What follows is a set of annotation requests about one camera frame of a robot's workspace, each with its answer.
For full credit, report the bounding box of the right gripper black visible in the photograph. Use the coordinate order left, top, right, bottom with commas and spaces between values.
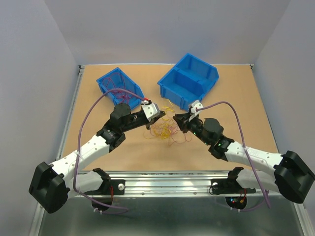
173, 112, 211, 146

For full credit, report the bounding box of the pile of wires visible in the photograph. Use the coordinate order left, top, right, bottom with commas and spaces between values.
143, 99, 192, 147

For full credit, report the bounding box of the dark red wire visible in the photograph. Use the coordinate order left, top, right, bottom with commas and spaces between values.
102, 71, 140, 107

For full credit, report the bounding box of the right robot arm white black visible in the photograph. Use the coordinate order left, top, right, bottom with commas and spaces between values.
173, 113, 315, 204

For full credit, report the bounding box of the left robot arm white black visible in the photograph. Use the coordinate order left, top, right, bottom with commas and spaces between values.
29, 101, 165, 213

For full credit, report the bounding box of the large blue divided bin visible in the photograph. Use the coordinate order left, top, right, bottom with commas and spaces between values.
157, 53, 219, 111

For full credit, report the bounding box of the small blue plastic bin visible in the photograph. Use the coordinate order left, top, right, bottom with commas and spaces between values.
95, 66, 146, 111

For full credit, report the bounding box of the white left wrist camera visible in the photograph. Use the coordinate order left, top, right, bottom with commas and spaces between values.
141, 103, 160, 121

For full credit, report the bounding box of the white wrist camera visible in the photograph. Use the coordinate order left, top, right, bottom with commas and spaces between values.
189, 100, 203, 116
141, 103, 160, 121

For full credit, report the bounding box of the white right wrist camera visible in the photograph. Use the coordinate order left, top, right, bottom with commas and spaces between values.
189, 100, 203, 116

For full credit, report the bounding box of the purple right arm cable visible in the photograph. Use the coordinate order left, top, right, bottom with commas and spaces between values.
196, 101, 271, 212

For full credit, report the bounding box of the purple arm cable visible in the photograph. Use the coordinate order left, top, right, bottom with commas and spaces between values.
73, 88, 151, 215
196, 101, 271, 212

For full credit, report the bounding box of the aluminium mounting rail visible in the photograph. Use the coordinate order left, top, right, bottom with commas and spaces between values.
40, 172, 303, 199

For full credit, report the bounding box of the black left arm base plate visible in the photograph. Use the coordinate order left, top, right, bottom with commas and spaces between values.
85, 179, 126, 196

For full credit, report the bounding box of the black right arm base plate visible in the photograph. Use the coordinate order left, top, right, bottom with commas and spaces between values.
208, 178, 256, 196

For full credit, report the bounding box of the aluminium side frame rail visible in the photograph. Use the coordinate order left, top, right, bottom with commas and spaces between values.
54, 65, 85, 162

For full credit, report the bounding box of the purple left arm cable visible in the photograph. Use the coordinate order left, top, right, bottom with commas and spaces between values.
73, 88, 151, 215

